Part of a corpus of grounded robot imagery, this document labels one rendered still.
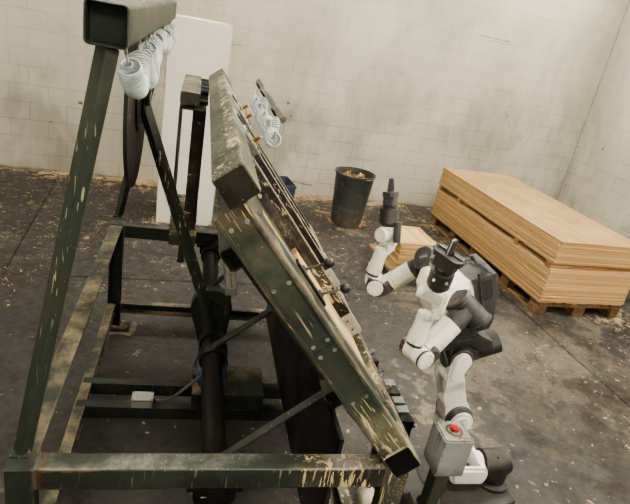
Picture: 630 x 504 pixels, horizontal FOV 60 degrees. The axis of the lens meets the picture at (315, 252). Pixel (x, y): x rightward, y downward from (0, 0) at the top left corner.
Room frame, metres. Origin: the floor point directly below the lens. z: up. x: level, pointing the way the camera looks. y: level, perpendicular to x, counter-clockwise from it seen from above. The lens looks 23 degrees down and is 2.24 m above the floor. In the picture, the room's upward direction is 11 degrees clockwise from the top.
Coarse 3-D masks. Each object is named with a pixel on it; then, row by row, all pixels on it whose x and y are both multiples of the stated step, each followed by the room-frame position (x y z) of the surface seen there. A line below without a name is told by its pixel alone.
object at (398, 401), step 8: (376, 360) 2.29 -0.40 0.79; (392, 384) 2.16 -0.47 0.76; (392, 392) 2.09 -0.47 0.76; (392, 400) 2.04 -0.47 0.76; (400, 400) 2.05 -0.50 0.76; (400, 408) 1.99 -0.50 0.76; (400, 416) 1.93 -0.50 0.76; (408, 416) 1.94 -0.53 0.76; (408, 424) 1.91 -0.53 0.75; (408, 432) 1.91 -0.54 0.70
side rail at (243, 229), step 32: (224, 224) 1.40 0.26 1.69; (256, 224) 1.42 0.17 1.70; (256, 256) 1.43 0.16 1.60; (288, 288) 1.45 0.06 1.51; (288, 320) 1.46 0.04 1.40; (320, 320) 1.48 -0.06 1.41; (320, 352) 1.49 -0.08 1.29; (352, 384) 1.52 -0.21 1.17; (352, 416) 1.53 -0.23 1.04; (384, 416) 1.56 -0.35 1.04; (384, 448) 1.56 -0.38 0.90
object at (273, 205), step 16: (272, 112) 2.18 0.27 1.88; (256, 144) 2.21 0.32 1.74; (272, 192) 2.17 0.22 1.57; (272, 208) 2.17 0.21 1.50; (288, 224) 2.19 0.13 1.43; (288, 240) 2.19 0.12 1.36; (304, 240) 2.21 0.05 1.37; (304, 256) 2.22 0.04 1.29; (320, 272) 2.24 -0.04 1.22; (336, 304) 2.26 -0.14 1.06; (352, 320) 2.29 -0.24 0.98
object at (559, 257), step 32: (448, 192) 7.05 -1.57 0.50; (480, 192) 6.29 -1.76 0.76; (512, 192) 6.52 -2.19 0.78; (448, 224) 6.72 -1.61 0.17; (480, 224) 6.08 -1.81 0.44; (512, 224) 5.58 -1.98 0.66; (544, 224) 5.38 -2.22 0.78; (576, 224) 5.62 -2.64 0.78; (480, 256) 5.93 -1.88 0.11; (512, 256) 5.41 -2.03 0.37; (544, 256) 5.01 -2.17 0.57; (576, 256) 4.95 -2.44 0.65; (608, 256) 5.06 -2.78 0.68; (512, 288) 5.39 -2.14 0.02; (544, 288) 4.87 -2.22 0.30; (576, 288) 4.99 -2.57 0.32; (608, 288) 5.11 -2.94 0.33
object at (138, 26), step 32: (96, 0) 1.31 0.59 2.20; (128, 0) 1.69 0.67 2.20; (160, 0) 2.67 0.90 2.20; (96, 32) 1.37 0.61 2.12; (128, 32) 1.33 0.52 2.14; (96, 64) 1.34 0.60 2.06; (96, 96) 1.32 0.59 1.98; (96, 128) 1.34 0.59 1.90; (160, 160) 2.28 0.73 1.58; (128, 192) 3.36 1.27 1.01; (64, 224) 1.32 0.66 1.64; (64, 256) 1.31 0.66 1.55; (192, 256) 2.33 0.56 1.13; (64, 288) 1.32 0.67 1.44; (256, 320) 2.27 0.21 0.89; (32, 384) 1.29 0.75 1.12; (32, 416) 1.29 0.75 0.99; (288, 416) 1.58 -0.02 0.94; (32, 448) 1.31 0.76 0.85
